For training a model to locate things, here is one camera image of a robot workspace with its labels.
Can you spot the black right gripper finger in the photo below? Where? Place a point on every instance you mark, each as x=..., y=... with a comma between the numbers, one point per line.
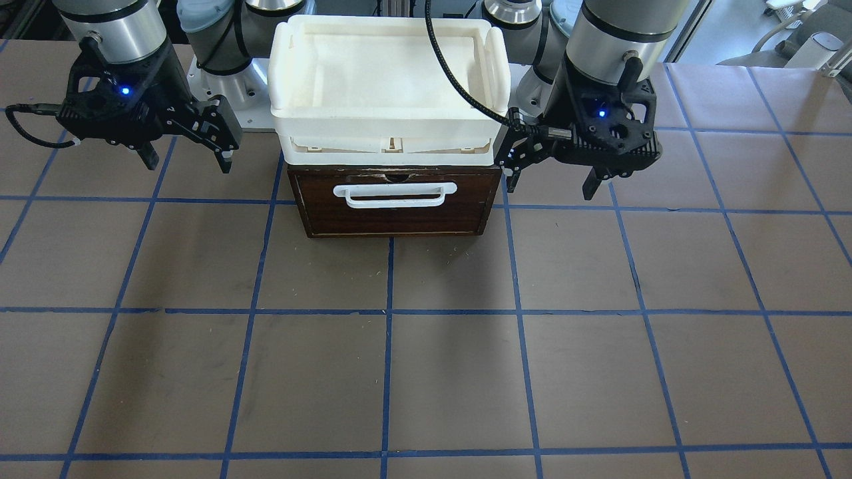
x=149, y=156
x=224, y=159

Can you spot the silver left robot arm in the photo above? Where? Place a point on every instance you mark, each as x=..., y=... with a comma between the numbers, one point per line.
x=594, y=35

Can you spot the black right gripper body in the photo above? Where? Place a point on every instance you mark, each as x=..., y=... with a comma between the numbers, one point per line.
x=168, y=82

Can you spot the white plastic tray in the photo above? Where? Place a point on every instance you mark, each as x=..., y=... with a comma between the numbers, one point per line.
x=369, y=91

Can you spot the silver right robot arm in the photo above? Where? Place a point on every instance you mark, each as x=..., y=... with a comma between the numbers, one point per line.
x=225, y=35

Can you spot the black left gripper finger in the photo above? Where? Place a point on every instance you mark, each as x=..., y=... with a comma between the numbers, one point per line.
x=592, y=183
x=512, y=175

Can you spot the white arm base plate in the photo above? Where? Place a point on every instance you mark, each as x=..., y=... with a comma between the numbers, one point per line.
x=247, y=93
x=529, y=89

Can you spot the dark wooden cabinet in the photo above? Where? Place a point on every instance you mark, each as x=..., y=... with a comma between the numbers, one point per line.
x=396, y=199

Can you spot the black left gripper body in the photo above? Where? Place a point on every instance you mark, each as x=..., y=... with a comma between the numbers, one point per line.
x=566, y=90

